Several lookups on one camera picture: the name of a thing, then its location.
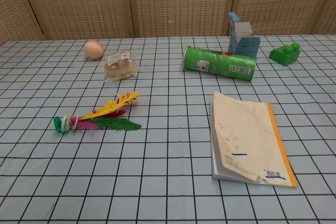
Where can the colourful small toy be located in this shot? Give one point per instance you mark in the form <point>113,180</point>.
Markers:
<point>67,123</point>

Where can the plastic wrapped bread snack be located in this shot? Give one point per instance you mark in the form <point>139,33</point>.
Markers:
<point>119,66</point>

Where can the green chips can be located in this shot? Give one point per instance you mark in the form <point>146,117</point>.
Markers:
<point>218,62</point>

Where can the light blue checked tablecloth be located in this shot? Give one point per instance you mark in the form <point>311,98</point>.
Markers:
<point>162,161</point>

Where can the cream notebook with yellow spine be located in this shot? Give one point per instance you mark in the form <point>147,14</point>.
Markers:
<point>246,134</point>

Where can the brown egg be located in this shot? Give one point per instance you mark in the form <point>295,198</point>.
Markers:
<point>93,49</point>

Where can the open blue carton box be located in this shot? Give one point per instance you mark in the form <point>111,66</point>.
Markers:
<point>245,46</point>

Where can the green toy building block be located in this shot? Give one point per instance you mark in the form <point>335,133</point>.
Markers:
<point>284,54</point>

